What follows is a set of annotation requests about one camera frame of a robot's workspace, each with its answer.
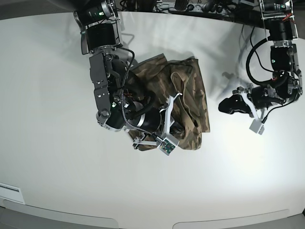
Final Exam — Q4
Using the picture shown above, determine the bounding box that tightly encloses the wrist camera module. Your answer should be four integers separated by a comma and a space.
249, 119, 264, 135
157, 137, 179, 156

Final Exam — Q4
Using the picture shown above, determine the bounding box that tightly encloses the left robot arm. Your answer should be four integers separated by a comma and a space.
218, 0, 303, 116

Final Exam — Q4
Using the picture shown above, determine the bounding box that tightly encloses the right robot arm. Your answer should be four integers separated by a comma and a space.
73, 0, 179, 155

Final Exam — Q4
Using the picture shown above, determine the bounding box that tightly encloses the background cables and equipment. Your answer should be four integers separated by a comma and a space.
114, 0, 265, 27

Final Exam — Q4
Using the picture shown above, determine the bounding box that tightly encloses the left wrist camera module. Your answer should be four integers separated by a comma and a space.
249, 119, 264, 135

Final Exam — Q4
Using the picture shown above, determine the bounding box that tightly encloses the camouflage T-shirt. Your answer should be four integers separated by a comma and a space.
128, 54, 210, 150

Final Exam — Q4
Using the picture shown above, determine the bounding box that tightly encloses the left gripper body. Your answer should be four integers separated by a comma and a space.
233, 85, 286, 118

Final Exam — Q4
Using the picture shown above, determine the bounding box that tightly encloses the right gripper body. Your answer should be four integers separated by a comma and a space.
133, 93, 182, 149

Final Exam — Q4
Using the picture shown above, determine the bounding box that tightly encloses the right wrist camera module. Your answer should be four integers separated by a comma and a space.
157, 137, 179, 156

